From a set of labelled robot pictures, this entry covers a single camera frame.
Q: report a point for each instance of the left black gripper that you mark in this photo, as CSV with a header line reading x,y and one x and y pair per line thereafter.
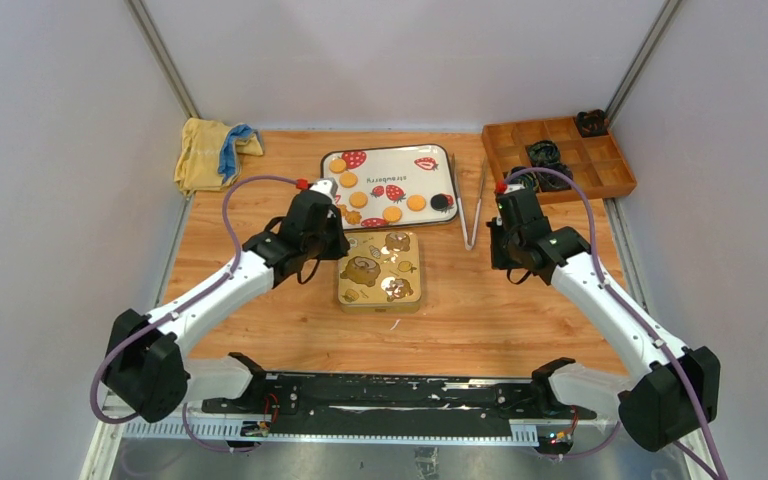
x,y
341,243

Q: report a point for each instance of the wooden compartment box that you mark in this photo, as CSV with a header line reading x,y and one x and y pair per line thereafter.
x,y
597,163

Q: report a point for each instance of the gold cookie tin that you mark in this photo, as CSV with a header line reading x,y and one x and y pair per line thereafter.
x,y
379,301

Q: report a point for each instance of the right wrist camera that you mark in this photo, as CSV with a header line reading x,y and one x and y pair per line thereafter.
x,y
505,191

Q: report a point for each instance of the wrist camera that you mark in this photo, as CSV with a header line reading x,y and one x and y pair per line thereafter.
x,y
327,187
505,191

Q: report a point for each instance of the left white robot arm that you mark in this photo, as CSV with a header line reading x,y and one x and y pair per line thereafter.
x,y
147,364

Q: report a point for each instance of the yellow cloth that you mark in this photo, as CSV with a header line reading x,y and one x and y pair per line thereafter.
x,y
196,167

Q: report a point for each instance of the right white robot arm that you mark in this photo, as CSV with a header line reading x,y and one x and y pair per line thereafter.
x,y
669,391

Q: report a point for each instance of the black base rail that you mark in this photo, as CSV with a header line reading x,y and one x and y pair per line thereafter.
x,y
401,409

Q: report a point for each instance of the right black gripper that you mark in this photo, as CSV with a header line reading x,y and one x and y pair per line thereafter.
x,y
499,261

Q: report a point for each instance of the black sandwich cookie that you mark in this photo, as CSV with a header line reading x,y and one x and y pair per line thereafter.
x,y
441,202

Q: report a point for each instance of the white strawberry tray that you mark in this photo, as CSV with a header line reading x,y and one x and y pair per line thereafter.
x,y
394,186

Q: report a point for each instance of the blue cloth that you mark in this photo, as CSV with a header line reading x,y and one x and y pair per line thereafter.
x,y
227,167

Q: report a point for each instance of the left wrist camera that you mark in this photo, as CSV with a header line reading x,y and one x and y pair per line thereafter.
x,y
327,187

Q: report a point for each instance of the round dotted biscuit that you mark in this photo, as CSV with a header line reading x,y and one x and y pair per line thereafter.
x,y
337,166
348,179

